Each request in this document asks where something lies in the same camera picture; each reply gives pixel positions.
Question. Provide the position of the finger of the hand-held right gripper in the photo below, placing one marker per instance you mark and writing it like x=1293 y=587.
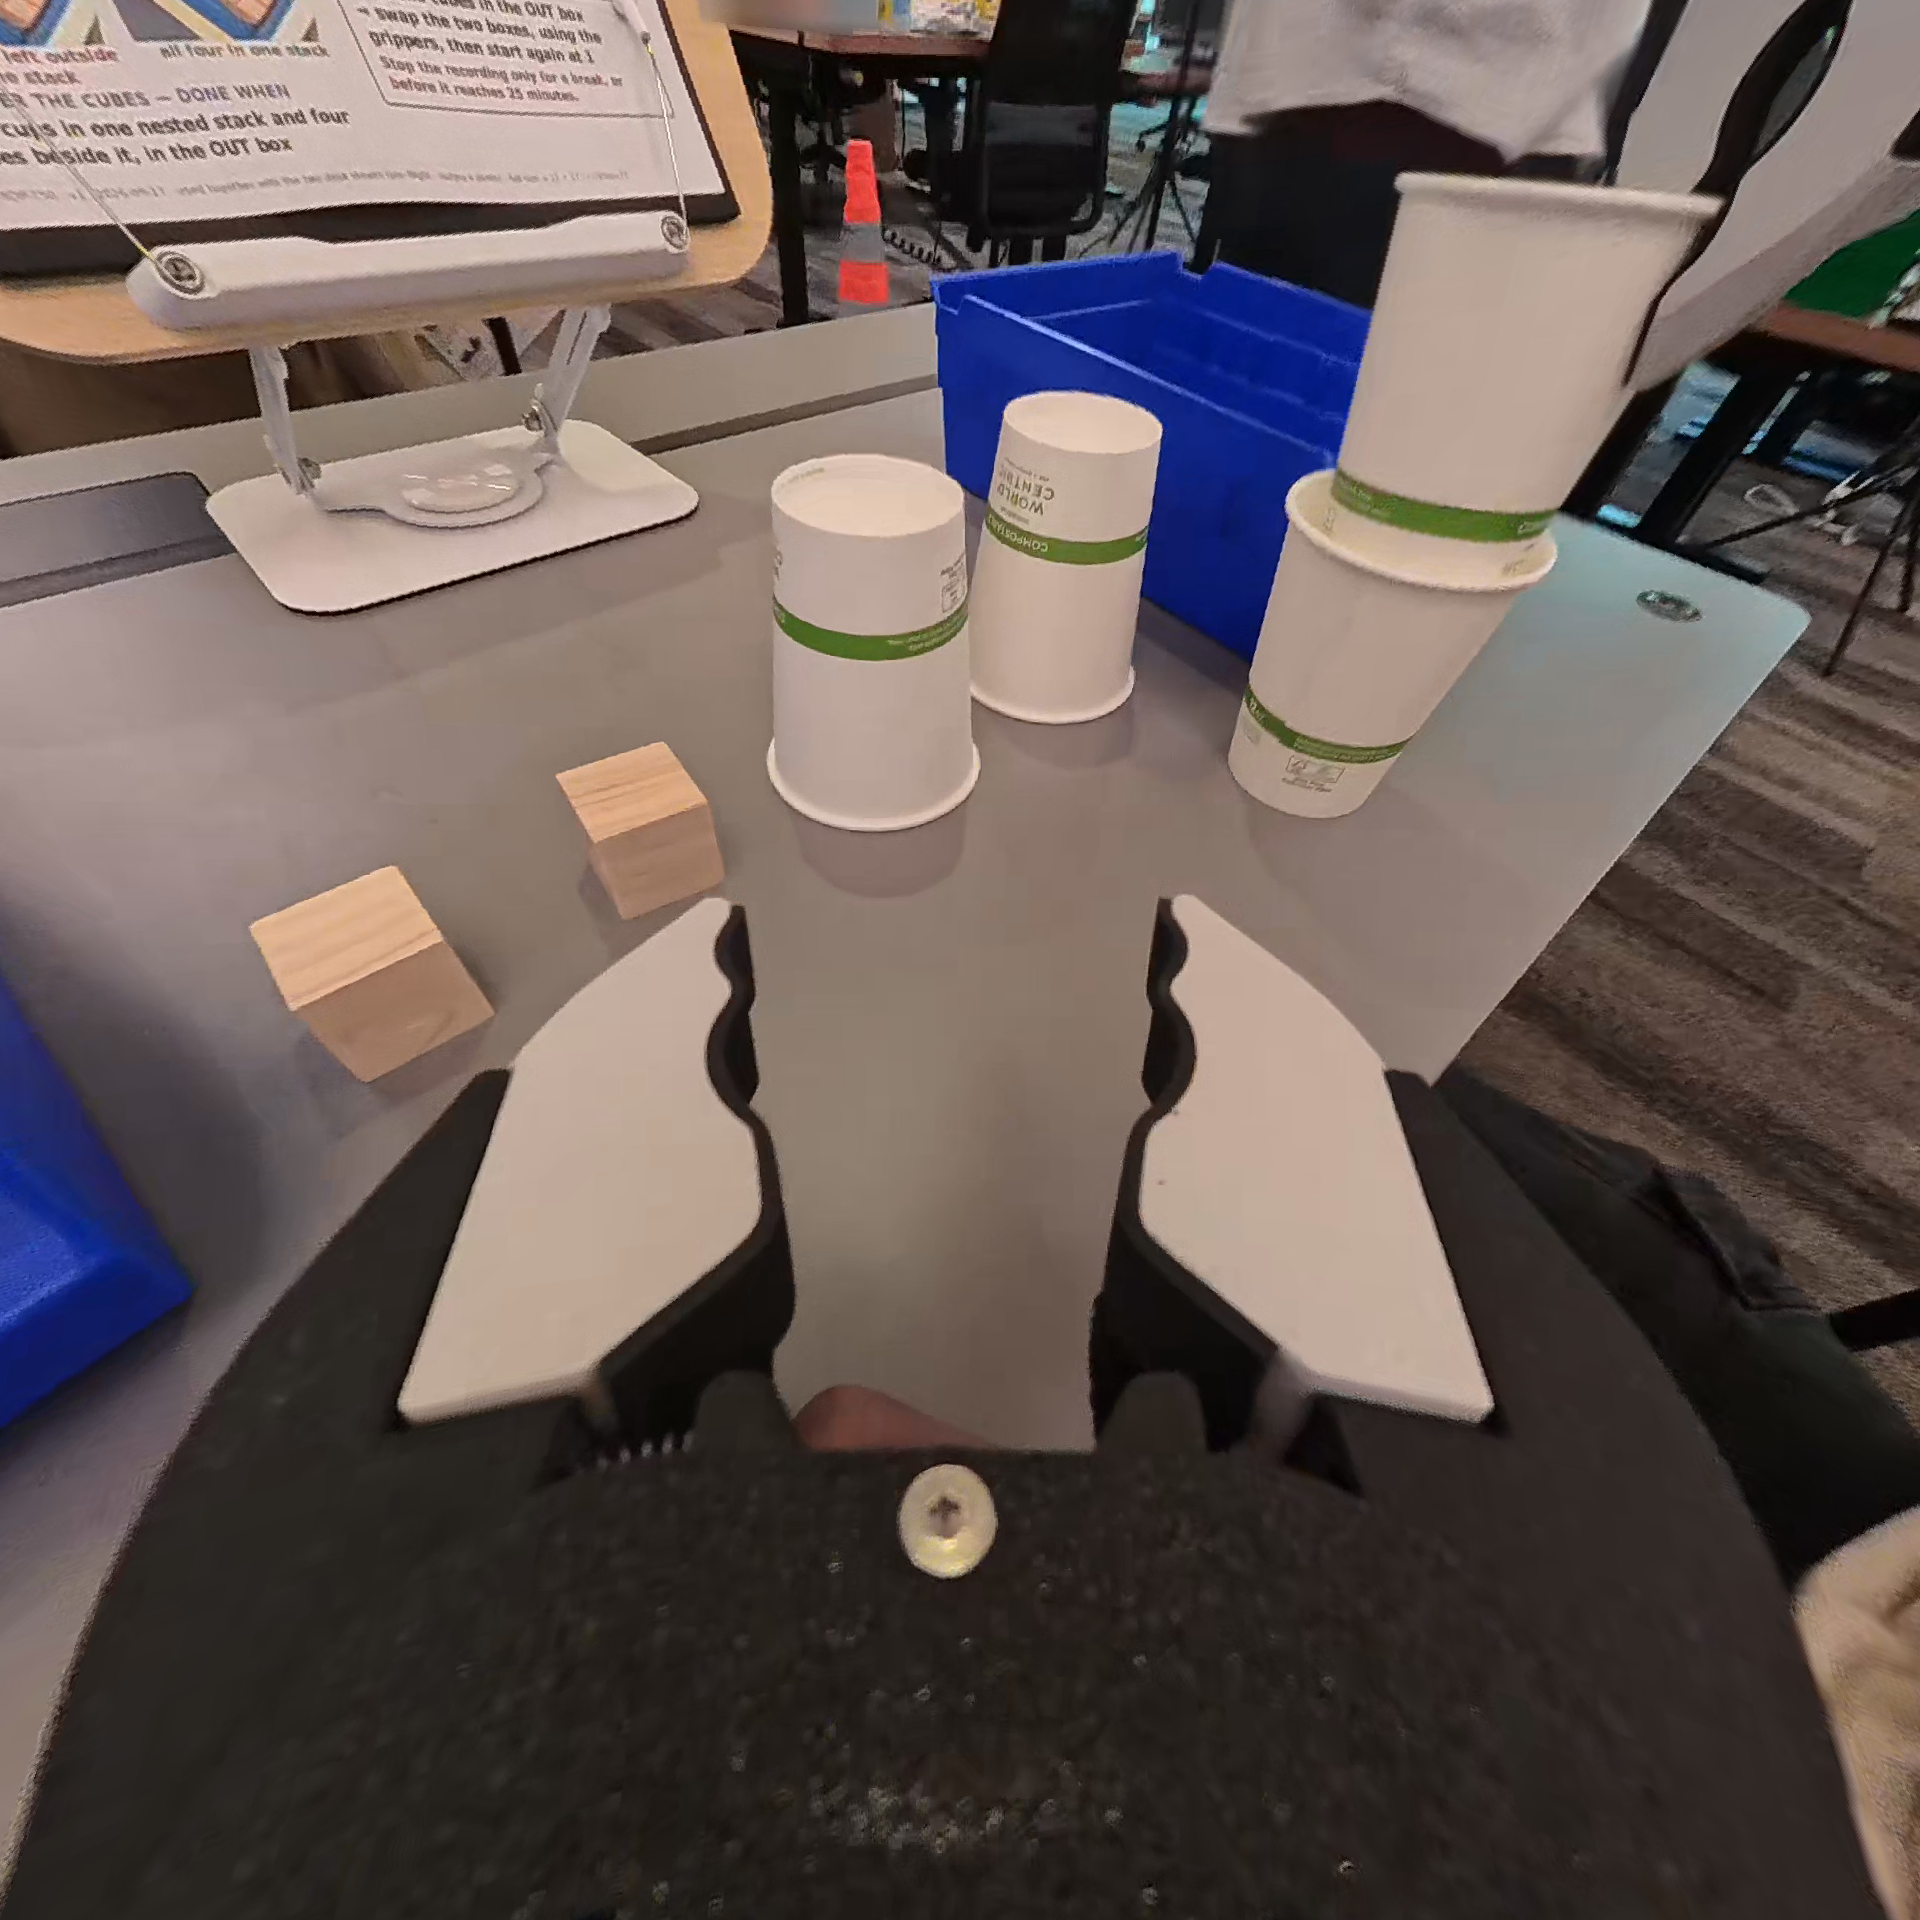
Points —
x=1755 y=285

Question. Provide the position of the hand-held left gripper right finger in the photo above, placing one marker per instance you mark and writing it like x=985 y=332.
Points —
x=1291 y=1199

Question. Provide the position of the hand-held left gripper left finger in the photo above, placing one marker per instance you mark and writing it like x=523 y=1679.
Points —
x=600 y=1199

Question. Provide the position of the white paper cup green band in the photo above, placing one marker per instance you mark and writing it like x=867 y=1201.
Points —
x=1066 y=629
x=1484 y=360
x=1351 y=675
x=871 y=705

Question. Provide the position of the wooden cube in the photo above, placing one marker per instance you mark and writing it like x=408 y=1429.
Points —
x=646 y=840
x=375 y=974

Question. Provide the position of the round metal desk grommet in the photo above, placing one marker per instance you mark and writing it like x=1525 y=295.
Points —
x=1669 y=605

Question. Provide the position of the black seat chair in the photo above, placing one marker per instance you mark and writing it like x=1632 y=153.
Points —
x=1680 y=1290

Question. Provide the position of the blue plastic bin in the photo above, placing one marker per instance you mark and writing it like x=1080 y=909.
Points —
x=60 y=1245
x=1186 y=374

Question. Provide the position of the instruction sheet on stand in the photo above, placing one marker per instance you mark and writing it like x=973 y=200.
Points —
x=451 y=494

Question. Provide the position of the black office chair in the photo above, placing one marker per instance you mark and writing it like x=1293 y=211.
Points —
x=1036 y=90

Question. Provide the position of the person's beige clothing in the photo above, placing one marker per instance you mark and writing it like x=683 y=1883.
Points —
x=1868 y=1725

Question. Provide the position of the orange traffic cone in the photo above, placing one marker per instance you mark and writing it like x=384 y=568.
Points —
x=864 y=269

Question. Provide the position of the printed instruction sheet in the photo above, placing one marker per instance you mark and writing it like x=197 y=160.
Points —
x=301 y=135

